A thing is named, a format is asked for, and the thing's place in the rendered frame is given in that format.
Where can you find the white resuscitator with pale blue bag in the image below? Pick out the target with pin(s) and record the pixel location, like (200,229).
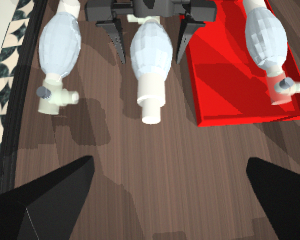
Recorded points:
(267,45)

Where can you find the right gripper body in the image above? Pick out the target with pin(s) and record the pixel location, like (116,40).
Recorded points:
(106,11)

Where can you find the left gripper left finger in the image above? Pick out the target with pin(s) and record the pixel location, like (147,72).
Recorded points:
(48,207)

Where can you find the red tray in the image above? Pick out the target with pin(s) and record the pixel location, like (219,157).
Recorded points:
(226,82)

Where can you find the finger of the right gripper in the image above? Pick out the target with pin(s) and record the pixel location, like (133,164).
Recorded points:
(114,30)
(187,29)

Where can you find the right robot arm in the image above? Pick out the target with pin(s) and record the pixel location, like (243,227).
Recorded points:
(164,8)

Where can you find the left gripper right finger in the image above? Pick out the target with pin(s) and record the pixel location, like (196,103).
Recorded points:
(278,191)

